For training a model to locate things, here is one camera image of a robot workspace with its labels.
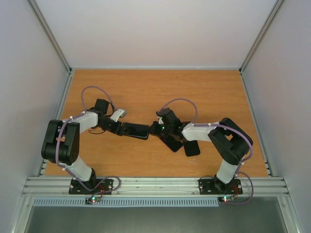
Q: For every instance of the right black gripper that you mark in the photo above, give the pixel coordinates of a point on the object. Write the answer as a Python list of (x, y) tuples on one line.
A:
[(168, 140)]

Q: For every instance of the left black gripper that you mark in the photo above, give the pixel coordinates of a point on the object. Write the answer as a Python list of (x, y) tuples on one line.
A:
[(116, 130)]

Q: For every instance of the black phone case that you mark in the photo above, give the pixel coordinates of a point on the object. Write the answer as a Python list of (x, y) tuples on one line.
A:
[(136, 131), (191, 148)]

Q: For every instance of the dark green phone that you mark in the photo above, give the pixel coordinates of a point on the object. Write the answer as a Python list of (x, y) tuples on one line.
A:
[(137, 129)]

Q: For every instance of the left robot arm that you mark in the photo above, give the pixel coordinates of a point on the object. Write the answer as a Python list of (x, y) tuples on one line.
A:
[(61, 143)]

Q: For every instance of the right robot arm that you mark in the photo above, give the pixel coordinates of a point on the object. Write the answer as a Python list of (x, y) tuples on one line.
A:
[(232, 143)]

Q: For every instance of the pink phone black screen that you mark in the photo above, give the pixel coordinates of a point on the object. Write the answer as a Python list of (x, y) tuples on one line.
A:
[(171, 143)]

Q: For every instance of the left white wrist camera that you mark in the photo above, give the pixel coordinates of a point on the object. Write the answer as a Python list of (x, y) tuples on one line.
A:
[(119, 113)]

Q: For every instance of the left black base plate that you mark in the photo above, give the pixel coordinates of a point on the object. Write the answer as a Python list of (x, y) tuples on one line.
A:
[(75, 188)]

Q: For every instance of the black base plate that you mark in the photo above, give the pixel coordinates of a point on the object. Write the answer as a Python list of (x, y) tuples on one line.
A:
[(213, 186), (75, 188)]

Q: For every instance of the grey slotted cable duct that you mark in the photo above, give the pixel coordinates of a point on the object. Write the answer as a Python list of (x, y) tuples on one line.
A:
[(116, 202)]

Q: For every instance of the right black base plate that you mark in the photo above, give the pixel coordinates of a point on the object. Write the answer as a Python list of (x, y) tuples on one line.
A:
[(213, 186)]

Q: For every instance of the aluminium front rail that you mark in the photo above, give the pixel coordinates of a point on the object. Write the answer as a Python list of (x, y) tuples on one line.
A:
[(150, 187)]

